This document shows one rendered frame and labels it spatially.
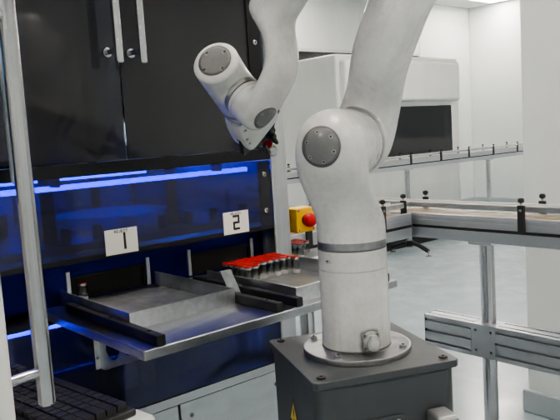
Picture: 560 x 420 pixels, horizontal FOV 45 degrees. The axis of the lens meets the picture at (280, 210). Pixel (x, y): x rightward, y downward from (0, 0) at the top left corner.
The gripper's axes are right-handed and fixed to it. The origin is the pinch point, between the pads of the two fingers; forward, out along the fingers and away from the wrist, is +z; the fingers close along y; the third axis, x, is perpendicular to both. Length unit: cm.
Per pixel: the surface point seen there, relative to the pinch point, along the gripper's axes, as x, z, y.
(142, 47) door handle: -36.5, -8.0, -1.4
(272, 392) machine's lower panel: 14, 66, 46
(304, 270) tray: 7.8, 44.9, 14.1
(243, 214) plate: -13.0, 37.1, 11.9
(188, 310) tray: 7.6, 4.9, 38.7
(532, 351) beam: 62, 114, -14
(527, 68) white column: 1, 127, -112
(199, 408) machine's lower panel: 7, 46, 59
